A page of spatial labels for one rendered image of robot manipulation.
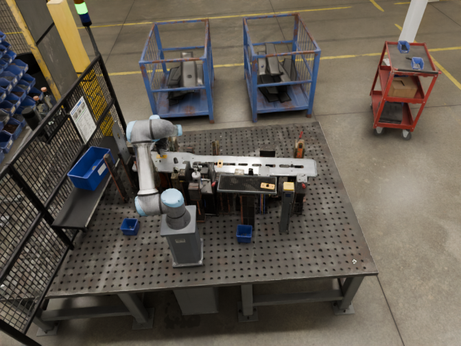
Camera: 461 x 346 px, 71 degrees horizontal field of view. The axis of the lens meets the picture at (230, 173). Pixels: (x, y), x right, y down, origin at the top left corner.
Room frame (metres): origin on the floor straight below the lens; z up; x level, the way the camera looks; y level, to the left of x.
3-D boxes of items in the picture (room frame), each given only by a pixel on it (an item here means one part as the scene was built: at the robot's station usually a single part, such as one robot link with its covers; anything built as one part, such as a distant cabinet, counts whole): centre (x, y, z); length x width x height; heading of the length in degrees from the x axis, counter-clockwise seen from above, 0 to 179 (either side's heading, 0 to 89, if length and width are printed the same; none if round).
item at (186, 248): (1.18, 0.34, 0.90); 0.21 x 0.21 x 0.40; 0
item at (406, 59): (3.27, -2.09, 0.49); 0.81 x 0.47 x 0.97; 164
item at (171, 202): (1.18, 0.34, 1.27); 0.13 x 0.12 x 0.14; 92
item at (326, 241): (1.74, 0.37, 0.68); 2.56 x 1.61 x 0.04; 90
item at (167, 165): (1.74, 0.05, 1.00); 1.38 x 0.22 x 0.02; 81
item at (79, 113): (2.00, 1.06, 1.30); 0.23 x 0.02 x 0.31; 171
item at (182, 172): (1.56, 0.33, 0.91); 0.07 x 0.05 x 0.42; 171
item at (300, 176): (1.47, -0.48, 0.88); 0.11 x 0.10 x 0.36; 171
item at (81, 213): (1.69, 0.99, 1.01); 0.90 x 0.22 x 0.03; 171
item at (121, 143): (1.87, 0.79, 1.17); 0.12 x 0.01 x 0.34; 171
